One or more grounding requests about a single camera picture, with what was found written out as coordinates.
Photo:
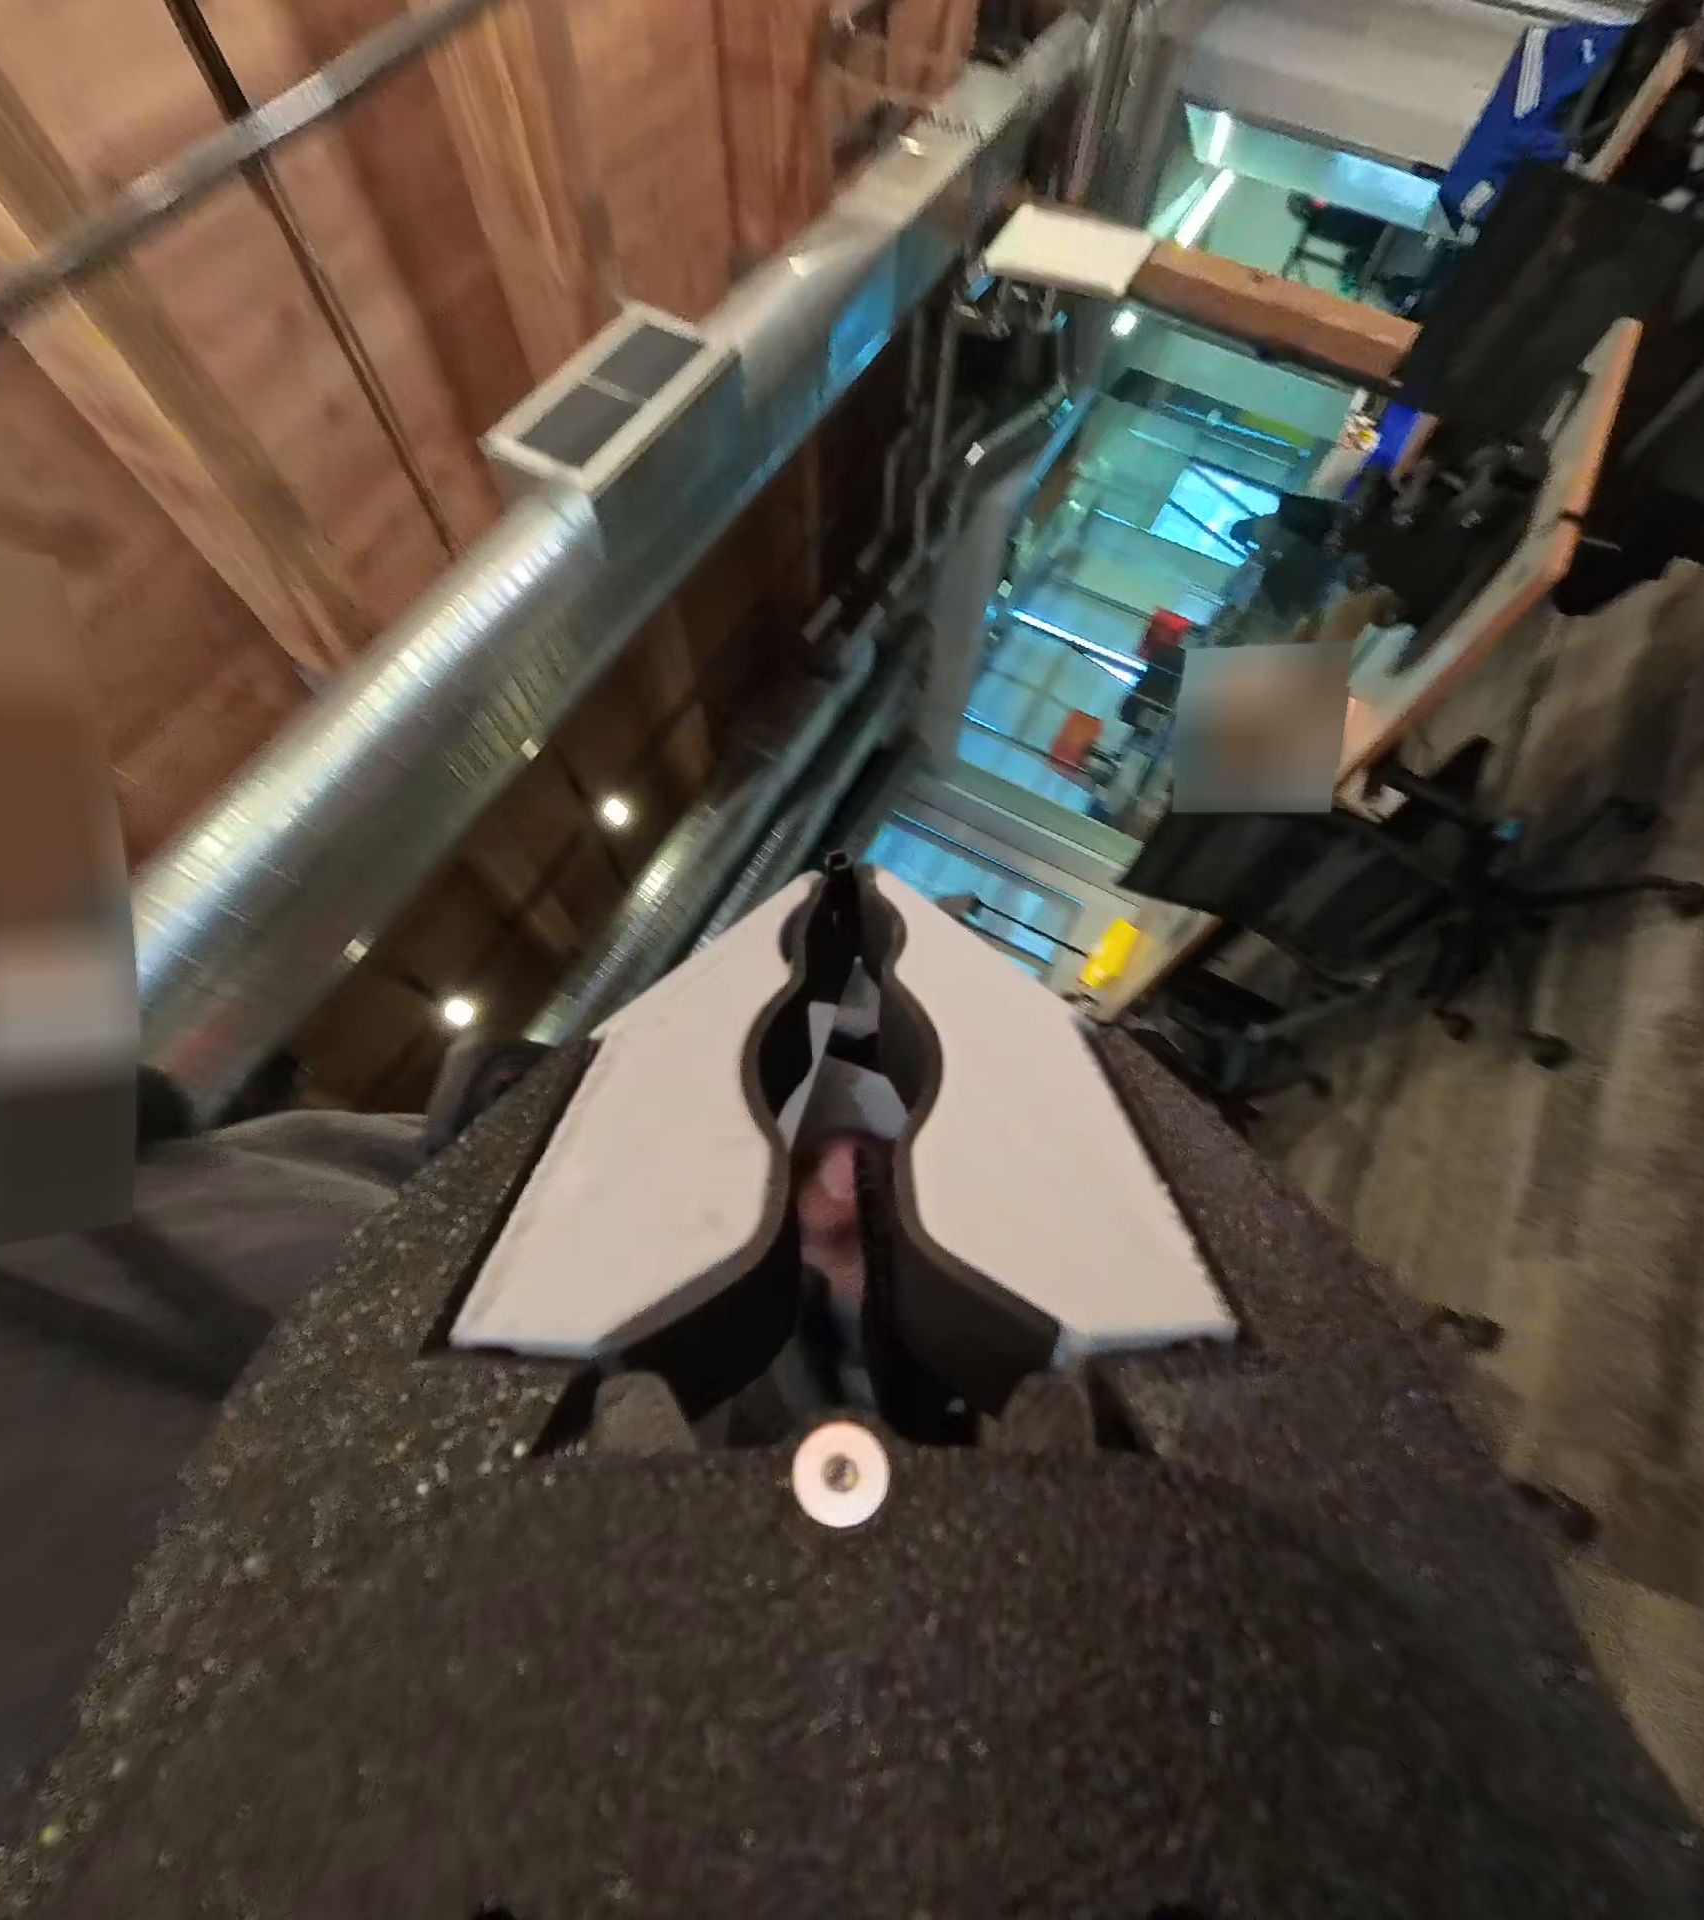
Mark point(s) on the wood-edged office desk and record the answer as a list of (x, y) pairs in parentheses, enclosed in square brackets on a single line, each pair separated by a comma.
[(1483, 585)]

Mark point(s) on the white ceiling panel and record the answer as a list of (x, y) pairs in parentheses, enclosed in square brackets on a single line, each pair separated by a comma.
[(1071, 249)]

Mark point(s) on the blue cloth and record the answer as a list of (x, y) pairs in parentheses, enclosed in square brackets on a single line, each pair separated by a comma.
[(1527, 105)]

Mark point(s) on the black office chair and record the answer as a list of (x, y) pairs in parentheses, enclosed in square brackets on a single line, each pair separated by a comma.
[(1316, 884), (1542, 284)]

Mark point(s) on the white vent grille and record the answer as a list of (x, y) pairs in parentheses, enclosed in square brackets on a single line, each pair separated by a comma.
[(597, 391)]

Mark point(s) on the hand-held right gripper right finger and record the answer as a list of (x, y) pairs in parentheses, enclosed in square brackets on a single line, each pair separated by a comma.
[(1046, 1200)]

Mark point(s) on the silver ventilation duct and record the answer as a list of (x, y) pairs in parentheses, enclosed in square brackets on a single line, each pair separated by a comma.
[(343, 751)]

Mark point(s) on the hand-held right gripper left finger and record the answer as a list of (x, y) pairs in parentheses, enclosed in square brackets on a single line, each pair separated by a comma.
[(613, 1200)]

